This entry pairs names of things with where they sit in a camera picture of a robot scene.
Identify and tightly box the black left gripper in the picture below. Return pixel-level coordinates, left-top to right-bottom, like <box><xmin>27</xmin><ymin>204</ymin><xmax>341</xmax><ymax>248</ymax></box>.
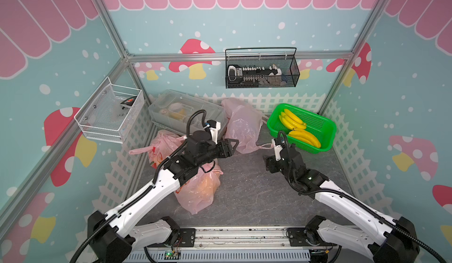
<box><xmin>195</xmin><ymin>139</ymin><xmax>238</xmax><ymax>167</ymax></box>

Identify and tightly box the pink plastic bag back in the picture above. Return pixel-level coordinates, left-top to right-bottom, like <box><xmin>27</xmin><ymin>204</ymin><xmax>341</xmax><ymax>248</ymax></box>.
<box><xmin>221</xmin><ymin>98</ymin><xmax>274</xmax><ymax>154</ymax></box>

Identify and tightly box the pink plastic bag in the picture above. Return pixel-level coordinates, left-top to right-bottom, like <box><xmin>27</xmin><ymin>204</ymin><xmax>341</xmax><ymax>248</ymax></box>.
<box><xmin>128</xmin><ymin>130</ymin><xmax>186</xmax><ymax>169</ymax></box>
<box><xmin>221</xmin><ymin>98</ymin><xmax>274</xmax><ymax>154</ymax></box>
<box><xmin>174</xmin><ymin>159</ymin><xmax>223</xmax><ymax>215</ymax></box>

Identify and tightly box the yellow banana bunch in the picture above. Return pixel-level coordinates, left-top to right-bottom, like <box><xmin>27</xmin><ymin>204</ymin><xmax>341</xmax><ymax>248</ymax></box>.
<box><xmin>278</xmin><ymin>109</ymin><xmax>321</xmax><ymax>148</ymax></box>

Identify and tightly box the pink plastic bag front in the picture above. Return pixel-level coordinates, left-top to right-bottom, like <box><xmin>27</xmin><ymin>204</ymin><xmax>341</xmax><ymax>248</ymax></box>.
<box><xmin>128</xmin><ymin>130</ymin><xmax>186</xmax><ymax>169</ymax></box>

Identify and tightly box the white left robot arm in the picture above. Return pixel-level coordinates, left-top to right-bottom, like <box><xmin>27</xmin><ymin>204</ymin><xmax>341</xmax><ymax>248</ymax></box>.
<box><xmin>70</xmin><ymin>110</ymin><xmax>239</xmax><ymax>263</ymax></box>

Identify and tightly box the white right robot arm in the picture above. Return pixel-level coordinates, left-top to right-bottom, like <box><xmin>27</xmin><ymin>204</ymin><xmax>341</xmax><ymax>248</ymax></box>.
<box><xmin>265</xmin><ymin>131</ymin><xmax>445</xmax><ymax>263</ymax></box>

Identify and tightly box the green plastic basket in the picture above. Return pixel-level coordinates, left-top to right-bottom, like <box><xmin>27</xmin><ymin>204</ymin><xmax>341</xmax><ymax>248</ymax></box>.
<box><xmin>267</xmin><ymin>104</ymin><xmax>337</xmax><ymax>154</ymax></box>

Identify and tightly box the clear lidded storage box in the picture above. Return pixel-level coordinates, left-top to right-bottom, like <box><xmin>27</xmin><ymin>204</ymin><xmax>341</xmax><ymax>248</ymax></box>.
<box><xmin>148</xmin><ymin>90</ymin><xmax>228</xmax><ymax>138</ymax></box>

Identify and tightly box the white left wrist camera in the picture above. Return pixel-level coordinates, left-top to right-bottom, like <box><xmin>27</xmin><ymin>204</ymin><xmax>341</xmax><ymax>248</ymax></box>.
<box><xmin>204</xmin><ymin>120</ymin><xmax>221</xmax><ymax>144</ymax></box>

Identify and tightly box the black wire mesh basket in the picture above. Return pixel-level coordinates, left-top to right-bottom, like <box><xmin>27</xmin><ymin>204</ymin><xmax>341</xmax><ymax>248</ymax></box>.
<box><xmin>224</xmin><ymin>47</ymin><xmax>300</xmax><ymax>88</ymax></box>

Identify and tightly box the metal base rail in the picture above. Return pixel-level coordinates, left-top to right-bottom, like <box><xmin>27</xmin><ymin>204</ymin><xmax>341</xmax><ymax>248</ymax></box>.
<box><xmin>123</xmin><ymin>225</ymin><xmax>354</xmax><ymax>263</ymax></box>

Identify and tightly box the white wire mesh basket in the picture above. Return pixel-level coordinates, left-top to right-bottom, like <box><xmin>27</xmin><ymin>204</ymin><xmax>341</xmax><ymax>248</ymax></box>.
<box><xmin>74</xmin><ymin>77</ymin><xmax>145</xmax><ymax>144</ymax></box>

